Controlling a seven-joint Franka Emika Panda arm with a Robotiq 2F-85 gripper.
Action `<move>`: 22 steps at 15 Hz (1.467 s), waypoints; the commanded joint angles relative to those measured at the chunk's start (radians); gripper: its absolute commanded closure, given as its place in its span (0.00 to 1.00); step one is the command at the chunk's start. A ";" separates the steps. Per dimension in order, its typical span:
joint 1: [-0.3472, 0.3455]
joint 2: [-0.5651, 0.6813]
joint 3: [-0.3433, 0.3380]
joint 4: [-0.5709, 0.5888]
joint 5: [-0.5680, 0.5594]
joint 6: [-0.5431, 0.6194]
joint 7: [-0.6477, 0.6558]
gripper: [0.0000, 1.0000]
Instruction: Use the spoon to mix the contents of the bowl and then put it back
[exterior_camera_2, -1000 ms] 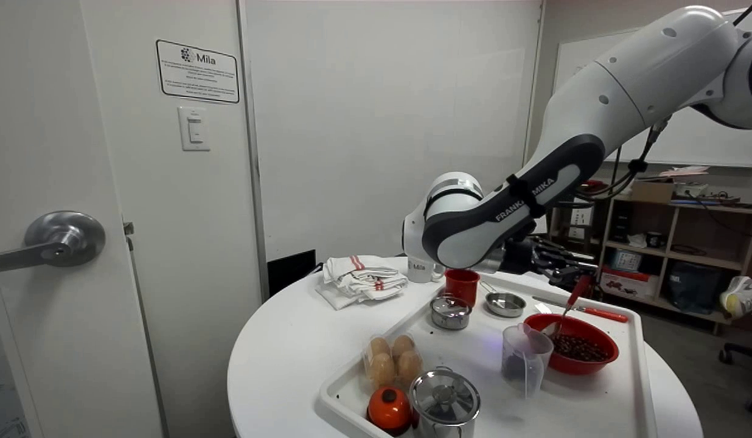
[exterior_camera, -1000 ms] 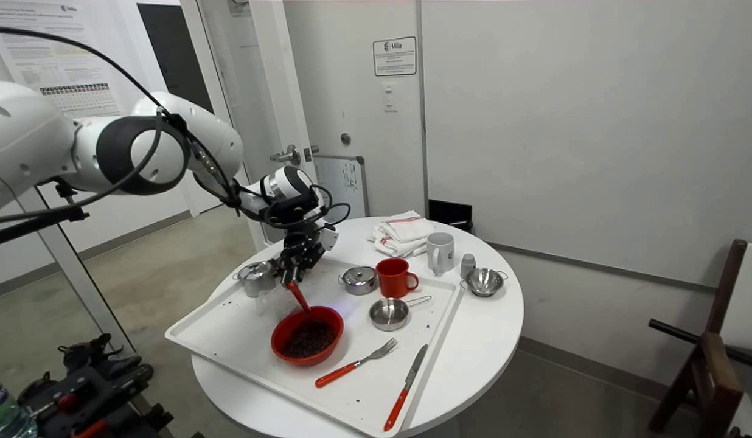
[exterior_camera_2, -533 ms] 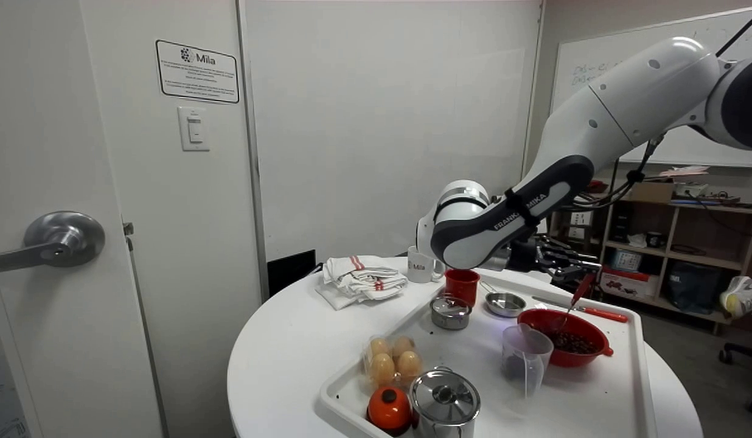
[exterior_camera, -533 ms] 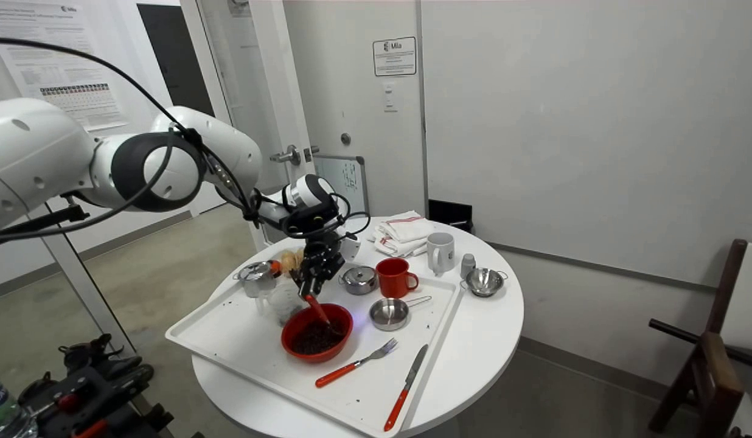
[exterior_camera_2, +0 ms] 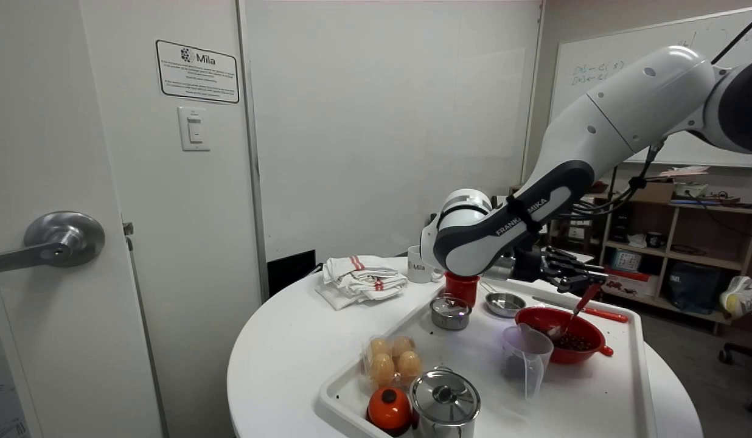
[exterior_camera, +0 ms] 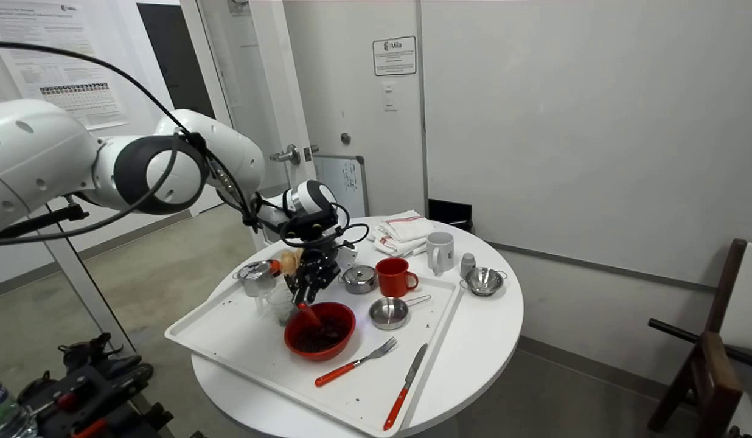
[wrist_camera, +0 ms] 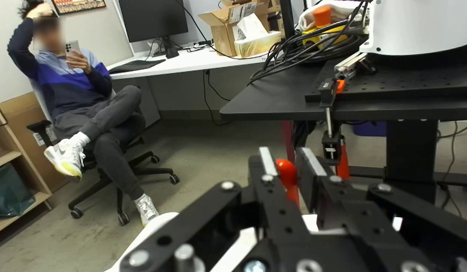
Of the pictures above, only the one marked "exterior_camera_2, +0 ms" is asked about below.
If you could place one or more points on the black storage bin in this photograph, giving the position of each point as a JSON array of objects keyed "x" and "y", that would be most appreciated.
[{"x": 690, "y": 287}]

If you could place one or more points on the white door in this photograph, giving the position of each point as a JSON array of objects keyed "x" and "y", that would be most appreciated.
[{"x": 50, "y": 121}]

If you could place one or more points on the clear plastic measuring cup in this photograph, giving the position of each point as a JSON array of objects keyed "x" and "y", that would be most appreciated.
[{"x": 526, "y": 355}]

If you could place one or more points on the whiteboard with green writing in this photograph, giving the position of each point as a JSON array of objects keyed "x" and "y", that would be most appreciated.
[{"x": 577, "y": 73}]

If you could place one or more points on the red mug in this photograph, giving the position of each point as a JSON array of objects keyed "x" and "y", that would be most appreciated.
[{"x": 463, "y": 289}]

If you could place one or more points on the dark brown beans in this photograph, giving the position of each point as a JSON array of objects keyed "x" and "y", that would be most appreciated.
[{"x": 569, "y": 341}]

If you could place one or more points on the small lidded steel pot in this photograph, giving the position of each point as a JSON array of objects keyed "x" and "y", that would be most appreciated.
[{"x": 451, "y": 311}]

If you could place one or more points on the steel canister with lid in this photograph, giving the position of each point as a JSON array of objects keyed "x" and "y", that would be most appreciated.
[{"x": 444, "y": 405}]

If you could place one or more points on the white crumpled plastic bag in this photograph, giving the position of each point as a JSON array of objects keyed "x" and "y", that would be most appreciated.
[{"x": 742, "y": 294}]

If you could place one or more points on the red plastic bowl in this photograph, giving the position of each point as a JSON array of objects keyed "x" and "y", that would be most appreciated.
[{"x": 569, "y": 358}]

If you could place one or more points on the white plastic tray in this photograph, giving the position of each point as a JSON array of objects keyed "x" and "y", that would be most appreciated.
[{"x": 584, "y": 396}]

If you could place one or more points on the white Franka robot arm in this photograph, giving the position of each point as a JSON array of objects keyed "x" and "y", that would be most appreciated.
[{"x": 619, "y": 111}]

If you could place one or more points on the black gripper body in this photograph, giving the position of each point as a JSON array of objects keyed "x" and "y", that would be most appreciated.
[{"x": 526, "y": 264}]

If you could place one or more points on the small open steel bowl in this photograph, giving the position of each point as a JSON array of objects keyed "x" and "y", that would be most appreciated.
[{"x": 505, "y": 304}]

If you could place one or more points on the round white table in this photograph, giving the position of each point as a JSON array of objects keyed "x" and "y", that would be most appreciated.
[{"x": 286, "y": 347}]

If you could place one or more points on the white red kitchen towel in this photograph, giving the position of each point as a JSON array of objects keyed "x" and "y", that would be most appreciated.
[{"x": 359, "y": 281}]

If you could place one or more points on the wooden shelf unit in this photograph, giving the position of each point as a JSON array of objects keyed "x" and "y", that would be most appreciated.
[{"x": 669, "y": 244}]

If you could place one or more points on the white red storage box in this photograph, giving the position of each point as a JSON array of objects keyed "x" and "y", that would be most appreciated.
[{"x": 625, "y": 287}]

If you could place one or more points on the white light switch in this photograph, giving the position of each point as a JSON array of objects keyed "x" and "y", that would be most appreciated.
[{"x": 193, "y": 130}]

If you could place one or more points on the beige bread roll cluster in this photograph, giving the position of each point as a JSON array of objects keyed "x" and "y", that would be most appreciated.
[{"x": 390, "y": 360}]

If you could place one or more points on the white wall sign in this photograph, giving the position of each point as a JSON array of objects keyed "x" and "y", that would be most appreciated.
[{"x": 195, "y": 71}]

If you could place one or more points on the small orange round container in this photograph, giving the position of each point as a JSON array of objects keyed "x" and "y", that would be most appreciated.
[{"x": 390, "y": 408}]

